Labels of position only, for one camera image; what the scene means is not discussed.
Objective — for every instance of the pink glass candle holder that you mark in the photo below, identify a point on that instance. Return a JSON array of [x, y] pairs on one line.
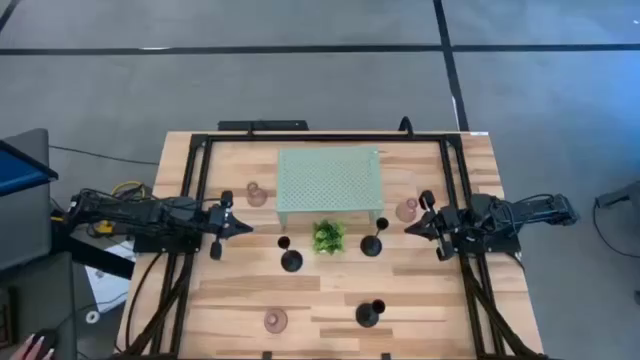
[[275, 321], [256, 197], [406, 212]]

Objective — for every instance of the small green artificial plant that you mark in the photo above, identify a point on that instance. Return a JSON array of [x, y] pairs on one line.
[[328, 237]]

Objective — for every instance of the computer monitor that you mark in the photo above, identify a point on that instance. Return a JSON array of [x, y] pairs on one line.
[[22, 170]]

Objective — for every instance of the white tape roll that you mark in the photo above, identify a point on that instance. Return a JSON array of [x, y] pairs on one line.
[[88, 316]]

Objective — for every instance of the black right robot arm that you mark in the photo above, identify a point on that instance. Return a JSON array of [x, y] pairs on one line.
[[525, 212]]

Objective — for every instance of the green perforated metal shelf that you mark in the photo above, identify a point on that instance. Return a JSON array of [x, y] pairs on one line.
[[330, 180]]

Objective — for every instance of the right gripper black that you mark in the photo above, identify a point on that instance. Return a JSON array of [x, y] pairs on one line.
[[445, 224]]

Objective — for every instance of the black stand beam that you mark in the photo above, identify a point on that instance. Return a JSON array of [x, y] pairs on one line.
[[95, 256]]

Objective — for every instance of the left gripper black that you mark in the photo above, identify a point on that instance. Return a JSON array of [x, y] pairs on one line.
[[220, 222]]

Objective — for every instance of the black tall candlestick holder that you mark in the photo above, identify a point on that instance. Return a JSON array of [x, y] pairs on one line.
[[367, 315], [291, 261], [371, 246]]

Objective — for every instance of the dark grey side desk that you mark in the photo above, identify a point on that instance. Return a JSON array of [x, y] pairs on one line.
[[45, 300]]

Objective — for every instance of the black flat box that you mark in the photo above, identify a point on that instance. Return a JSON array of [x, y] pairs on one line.
[[260, 125]]

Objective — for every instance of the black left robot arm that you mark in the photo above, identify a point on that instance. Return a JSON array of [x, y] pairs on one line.
[[150, 212]]

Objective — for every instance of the person's hand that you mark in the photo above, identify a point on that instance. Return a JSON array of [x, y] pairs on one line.
[[30, 350]]

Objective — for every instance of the black computer mouse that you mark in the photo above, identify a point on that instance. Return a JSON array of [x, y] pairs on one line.
[[49, 336]]

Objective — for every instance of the white paper sheet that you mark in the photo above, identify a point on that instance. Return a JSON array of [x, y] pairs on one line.
[[107, 287]]

